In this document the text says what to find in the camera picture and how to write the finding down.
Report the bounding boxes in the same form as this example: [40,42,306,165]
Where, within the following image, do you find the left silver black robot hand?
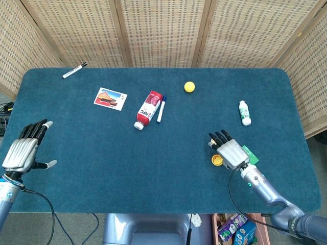
[2,118,58,177]

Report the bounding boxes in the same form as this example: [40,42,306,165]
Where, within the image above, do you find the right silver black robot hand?
[208,129,250,170]

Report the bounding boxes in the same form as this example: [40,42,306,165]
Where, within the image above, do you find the green square sachet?
[241,144,260,164]

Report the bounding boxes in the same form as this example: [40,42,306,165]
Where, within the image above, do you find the small white bottle green label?
[238,100,252,126]

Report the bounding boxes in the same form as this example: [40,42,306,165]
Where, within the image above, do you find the purple carton box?
[217,213,248,242]

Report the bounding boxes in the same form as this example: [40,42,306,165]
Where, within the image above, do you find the blue carpet table cover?
[0,67,322,214]

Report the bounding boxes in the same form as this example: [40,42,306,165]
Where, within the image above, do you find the blue carton box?
[233,220,258,245]

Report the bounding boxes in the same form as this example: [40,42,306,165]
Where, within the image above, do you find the pink plastic basket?
[209,213,271,245]

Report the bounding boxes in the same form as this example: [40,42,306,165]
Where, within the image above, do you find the white marker with blue cap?
[156,95,168,125]

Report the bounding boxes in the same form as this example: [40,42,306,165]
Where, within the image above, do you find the red juice bottle white cap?
[133,90,164,131]

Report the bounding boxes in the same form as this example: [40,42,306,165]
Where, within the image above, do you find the white marker with black cap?
[62,62,88,80]

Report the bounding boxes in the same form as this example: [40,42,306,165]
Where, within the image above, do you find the palace photo postcard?
[93,87,128,112]

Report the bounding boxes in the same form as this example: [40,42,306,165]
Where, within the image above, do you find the woven rattan folding screen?
[0,0,327,140]

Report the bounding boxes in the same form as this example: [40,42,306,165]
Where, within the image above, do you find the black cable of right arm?
[228,165,292,233]

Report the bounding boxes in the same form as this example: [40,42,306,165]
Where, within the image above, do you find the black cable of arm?
[228,165,292,233]
[20,187,56,245]

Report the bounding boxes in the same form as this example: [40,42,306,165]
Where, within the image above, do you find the black floor device with cables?
[0,101,15,137]

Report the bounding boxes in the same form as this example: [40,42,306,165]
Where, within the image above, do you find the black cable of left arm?
[20,187,56,245]

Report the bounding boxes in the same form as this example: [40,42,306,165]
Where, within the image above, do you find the blue floor cable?
[53,213,100,245]

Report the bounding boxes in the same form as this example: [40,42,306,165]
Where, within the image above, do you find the black hanging strap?
[185,213,193,245]

